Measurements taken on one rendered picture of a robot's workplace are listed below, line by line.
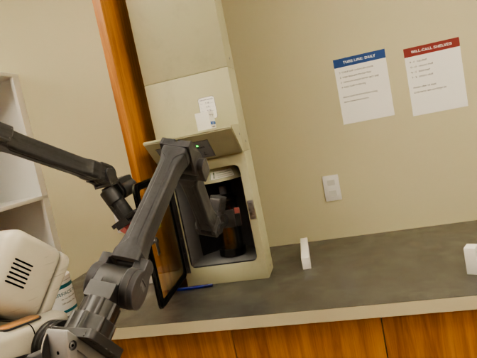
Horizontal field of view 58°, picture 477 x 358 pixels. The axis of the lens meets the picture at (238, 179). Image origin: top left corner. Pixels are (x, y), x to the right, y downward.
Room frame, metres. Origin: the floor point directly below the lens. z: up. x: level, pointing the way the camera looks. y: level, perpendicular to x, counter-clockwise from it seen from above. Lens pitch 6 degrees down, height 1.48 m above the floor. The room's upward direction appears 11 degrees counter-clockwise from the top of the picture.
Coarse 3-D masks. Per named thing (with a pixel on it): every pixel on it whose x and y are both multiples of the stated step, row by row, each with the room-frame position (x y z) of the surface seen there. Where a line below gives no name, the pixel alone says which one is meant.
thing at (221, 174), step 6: (216, 168) 1.59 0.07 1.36; (222, 168) 1.59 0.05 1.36; (228, 168) 1.59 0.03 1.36; (234, 168) 1.62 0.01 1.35; (210, 174) 1.58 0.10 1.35; (216, 174) 1.58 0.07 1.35; (222, 174) 1.58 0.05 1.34; (228, 174) 1.58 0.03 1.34; (234, 174) 1.60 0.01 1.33; (240, 174) 1.63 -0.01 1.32; (210, 180) 1.57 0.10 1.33; (216, 180) 1.57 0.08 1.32; (222, 180) 1.57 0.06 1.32
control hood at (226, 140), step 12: (192, 132) 1.45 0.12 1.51; (204, 132) 1.43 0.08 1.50; (216, 132) 1.43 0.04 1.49; (228, 132) 1.43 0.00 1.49; (240, 132) 1.52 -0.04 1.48; (144, 144) 1.49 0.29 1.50; (156, 144) 1.48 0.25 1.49; (216, 144) 1.47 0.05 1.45; (228, 144) 1.47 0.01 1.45; (240, 144) 1.48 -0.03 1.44; (156, 156) 1.53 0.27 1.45; (216, 156) 1.52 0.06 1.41
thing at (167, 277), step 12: (144, 192) 1.35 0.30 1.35; (168, 216) 1.52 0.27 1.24; (168, 228) 1.50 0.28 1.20; (168, 240) 1.47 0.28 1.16; (156, 252) 1.34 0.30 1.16; (168, 252) 1.45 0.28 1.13; (156, 264) 1.32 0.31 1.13; (168, 264) 1.42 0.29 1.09; (180, 264) 1.54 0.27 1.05; (168, 276) 1.40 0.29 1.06; (156, 288) 1.28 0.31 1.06; (168, 288) 1.37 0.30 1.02
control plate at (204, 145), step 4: (204, 140) 1.46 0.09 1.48; (196, 144) 1.47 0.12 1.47; (200, 144) 1.47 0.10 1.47; (204, 144) 1.47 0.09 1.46; (208, 144) 1.47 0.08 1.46; (160, 148) 1.50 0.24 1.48; (200, 148) 1.49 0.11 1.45; (204, 148) 1.49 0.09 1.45; (208, 148) 1.49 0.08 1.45; (160, 152) 1.51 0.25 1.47; (200, 152) 1.50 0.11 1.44; (208, 152) 1.50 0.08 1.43; (212, 152) 1.50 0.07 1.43; (204, 156) 1.52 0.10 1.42; (208, 156) 1.52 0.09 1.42
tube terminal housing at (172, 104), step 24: (216, 72) 1.53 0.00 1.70; (168, 96) 1.58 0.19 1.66; (192, 96) 1.56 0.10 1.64; (216, 96) 1.54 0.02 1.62; (168, 120) 1.58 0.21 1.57; (192, 120) 1.56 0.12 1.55; (216, 120) 1.54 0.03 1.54; (240, 120) 1.55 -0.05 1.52; (240, 168) 1.53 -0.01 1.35; (264, 240) 1.56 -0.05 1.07; (240, 264) 1.55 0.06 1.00; (264, 264) 1.52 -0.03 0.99
